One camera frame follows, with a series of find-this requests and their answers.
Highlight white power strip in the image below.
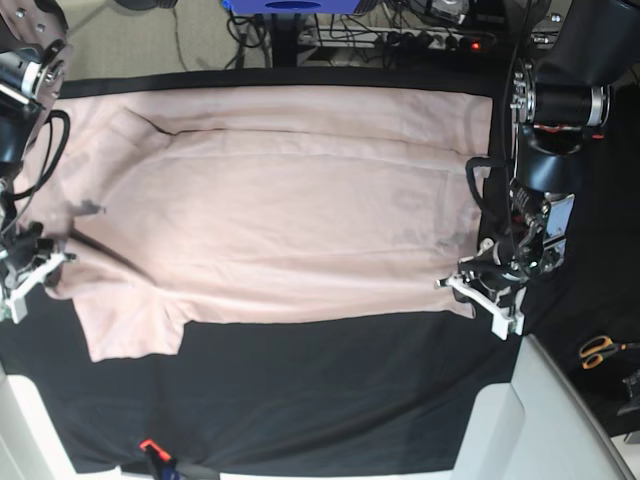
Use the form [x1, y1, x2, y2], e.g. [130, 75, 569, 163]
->
[298, 25, 497, 53]

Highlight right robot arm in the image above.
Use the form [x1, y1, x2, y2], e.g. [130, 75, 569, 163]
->
[1, 1, 73, 288]

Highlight pink T-shirt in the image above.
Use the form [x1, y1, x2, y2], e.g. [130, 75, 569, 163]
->
[21, 86, 493, 362]

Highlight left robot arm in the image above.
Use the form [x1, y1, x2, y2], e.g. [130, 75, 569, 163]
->
[438, 1, 639, 314]

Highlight orange handled scissors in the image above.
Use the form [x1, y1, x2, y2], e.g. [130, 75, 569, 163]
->
[578, 335, 639, 370]

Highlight orange black clamp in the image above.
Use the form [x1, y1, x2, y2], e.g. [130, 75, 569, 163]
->
[139, 439, 174, 478]

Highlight blue plastic box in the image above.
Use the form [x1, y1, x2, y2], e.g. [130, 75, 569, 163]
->
[221, 0, 359, 15]

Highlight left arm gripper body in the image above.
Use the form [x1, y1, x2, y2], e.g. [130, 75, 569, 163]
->
[434, 192, 576, 311]

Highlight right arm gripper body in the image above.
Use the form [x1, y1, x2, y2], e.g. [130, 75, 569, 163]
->
[1, 222, 77, 285]

